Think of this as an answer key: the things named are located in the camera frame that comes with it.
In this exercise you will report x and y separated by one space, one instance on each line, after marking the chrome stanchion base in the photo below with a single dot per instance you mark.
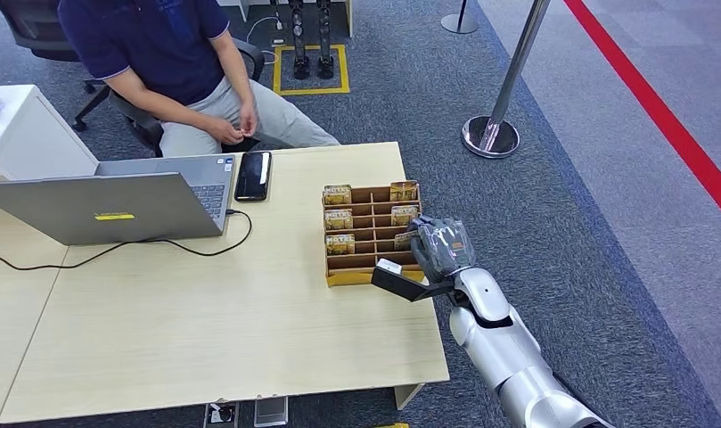
459 22

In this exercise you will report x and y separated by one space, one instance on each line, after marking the white cabinet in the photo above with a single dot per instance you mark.
35 136

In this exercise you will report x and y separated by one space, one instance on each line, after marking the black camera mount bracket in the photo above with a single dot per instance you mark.
404 286

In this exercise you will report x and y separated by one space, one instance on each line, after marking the floor power socket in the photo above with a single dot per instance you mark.
221 414

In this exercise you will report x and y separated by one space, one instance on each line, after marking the wooden card holder rack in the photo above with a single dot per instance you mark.
369 263

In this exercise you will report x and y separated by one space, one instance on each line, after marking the black office chair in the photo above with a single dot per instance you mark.
35 29

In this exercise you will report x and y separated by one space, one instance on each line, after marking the hotel key card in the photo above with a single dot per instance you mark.
337 195
404 191
340 244
402 240
402 215
339 220

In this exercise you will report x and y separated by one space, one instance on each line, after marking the black robot leg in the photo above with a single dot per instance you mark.
325 59
300 59

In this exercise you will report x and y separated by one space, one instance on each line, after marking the person's left forearm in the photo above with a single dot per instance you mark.
233 71

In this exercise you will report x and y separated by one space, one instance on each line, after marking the grey floor device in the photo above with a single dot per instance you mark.
271 412

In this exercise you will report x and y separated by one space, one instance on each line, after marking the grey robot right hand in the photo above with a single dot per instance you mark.
445 248

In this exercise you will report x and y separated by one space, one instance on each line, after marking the person's hand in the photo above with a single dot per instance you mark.
224 130
249 120

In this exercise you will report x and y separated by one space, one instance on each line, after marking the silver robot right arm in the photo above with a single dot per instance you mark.
502 348

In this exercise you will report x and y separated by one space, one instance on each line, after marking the chrome stanchion post with base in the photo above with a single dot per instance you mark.
504 88

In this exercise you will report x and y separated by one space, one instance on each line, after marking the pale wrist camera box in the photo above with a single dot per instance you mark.
389 266

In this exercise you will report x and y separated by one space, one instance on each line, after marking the person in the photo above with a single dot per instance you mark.
159 53

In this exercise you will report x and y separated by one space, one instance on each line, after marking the grey laptop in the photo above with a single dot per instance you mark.
100 204

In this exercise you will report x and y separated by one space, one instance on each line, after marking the person's left hand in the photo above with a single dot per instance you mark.
249 120

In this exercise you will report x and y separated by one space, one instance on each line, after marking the person's right forearm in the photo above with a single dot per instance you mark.
159 103

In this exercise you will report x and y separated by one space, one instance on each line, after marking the black smartphone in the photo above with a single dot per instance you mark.
253 175

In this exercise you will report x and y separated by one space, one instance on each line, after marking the person's right hand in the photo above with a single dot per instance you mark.
224 130

